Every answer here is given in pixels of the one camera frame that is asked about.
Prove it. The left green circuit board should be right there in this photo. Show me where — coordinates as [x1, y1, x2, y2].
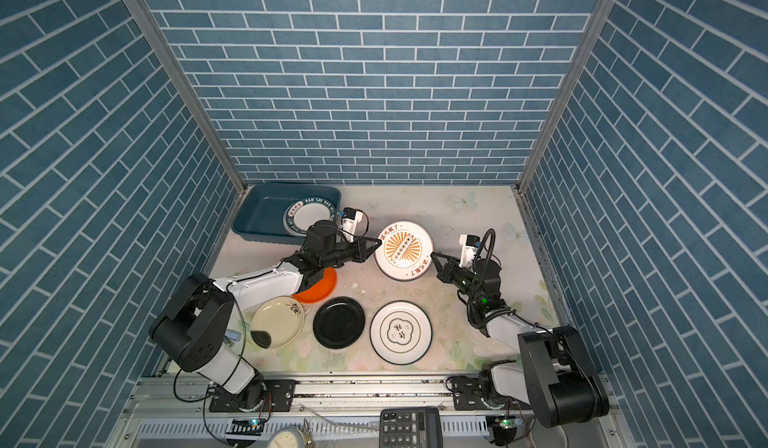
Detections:
[226, 418, 265, 439]

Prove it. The right green circuit board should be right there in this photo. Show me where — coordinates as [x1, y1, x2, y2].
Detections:
[486, 415, 524, 438]

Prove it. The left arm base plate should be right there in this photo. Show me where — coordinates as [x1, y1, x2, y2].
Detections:
[208, 379, 297, 413]

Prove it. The round white clock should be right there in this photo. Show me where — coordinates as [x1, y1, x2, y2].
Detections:
[267, 427, 310, 448]

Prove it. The white plate teal lettered rim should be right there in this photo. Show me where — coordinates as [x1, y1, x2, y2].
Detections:
[283, 197, 336, 237]

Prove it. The black calculator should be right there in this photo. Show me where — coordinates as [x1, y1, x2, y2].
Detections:
[378, 407, 444, 448]

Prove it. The white plate cloud outline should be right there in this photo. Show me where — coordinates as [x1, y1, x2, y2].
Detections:
[369, 301, 433, 366]

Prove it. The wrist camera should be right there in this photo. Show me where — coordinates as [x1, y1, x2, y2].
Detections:
[459, 234, 481, 268]
[340, 207, 363, 236]

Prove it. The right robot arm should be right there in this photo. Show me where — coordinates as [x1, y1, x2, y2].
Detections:
[431, 252, 610, 428]

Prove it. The black round plate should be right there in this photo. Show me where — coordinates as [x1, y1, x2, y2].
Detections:
[313, 297, 365, 350]

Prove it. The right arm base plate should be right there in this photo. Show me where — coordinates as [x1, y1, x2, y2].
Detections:
[444, 375, 531, 411]

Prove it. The white plate orange sunburst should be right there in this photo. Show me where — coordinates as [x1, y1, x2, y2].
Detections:
[374, 221, 434, 282]

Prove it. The cream plate with dark spot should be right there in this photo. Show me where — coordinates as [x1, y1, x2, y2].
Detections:
[250, 297, 305, 349]

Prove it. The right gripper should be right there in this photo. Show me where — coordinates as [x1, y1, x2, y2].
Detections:
[432, 252, 483, 307]

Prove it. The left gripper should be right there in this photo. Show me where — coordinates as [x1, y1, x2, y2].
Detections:
[319, 235, 382, 271]

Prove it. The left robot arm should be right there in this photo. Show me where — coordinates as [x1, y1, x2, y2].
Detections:
[149, 220, 382, 407]

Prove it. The teal plastic bin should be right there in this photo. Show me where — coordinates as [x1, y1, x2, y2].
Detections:
[232, 183, 341, 245]

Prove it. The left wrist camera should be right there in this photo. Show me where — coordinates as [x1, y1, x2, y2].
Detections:
[340, 207, 363, 236]

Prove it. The green circuit board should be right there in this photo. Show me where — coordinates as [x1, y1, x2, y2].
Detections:
[486, 415, 524, 438]
[226, 418, 265, 439]

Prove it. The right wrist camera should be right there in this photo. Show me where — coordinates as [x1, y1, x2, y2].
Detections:
[459, 234, 481, 268]

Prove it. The orange plastic plate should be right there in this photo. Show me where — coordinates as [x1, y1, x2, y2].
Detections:
[293, 268, 338, 304]

